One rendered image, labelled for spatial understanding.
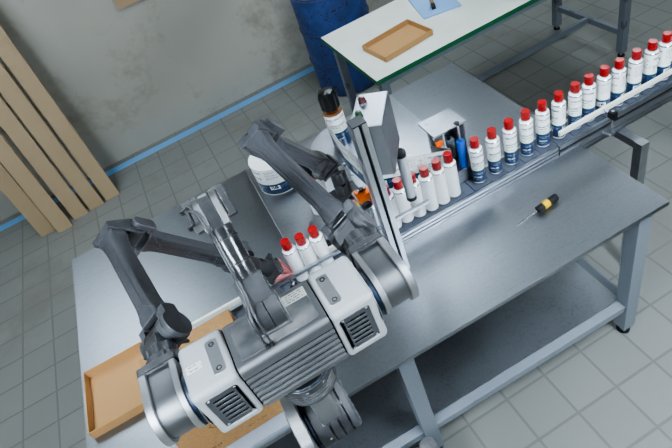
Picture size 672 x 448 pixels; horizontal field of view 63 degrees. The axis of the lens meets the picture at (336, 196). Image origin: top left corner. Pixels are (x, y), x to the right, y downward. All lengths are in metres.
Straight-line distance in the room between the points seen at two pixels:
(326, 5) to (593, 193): 2.54
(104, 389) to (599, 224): 1.83
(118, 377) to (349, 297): 1.29
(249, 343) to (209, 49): 3.86
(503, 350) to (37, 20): 3.74
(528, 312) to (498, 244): 0.62
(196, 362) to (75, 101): 3.81
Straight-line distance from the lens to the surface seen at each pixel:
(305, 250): 1.89
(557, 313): 2.57
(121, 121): 4.88
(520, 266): 1.95
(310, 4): 4.12
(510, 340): 2.50
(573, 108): 2.29
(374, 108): 1.61
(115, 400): 2.17
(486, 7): 3.48
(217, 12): 4.70
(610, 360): 2.73
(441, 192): 2.05
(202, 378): 1.11
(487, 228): 2.06
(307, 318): 1.08
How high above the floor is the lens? 2.38
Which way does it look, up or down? 41 degrees down
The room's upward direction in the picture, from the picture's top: 21 degrees counter-clockwise
